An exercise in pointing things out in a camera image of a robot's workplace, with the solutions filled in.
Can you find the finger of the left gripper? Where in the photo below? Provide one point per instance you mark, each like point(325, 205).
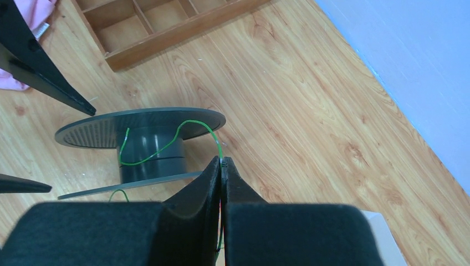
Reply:
point(25, 59)
point(11, 184)

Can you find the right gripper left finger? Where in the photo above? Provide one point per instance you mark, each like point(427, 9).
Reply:
point(190, 220)

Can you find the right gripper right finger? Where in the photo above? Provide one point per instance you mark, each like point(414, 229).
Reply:
point(237, 195)

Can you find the black cable spool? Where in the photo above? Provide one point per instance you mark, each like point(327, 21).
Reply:
point(149, 143)

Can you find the clear plastic box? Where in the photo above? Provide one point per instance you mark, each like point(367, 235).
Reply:
point(386, 244)

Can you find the pink cloth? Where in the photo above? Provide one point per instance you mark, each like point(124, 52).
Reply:
point(34, 14)

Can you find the wooden compartment tray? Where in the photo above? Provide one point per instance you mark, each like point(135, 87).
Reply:
point(129, 31)

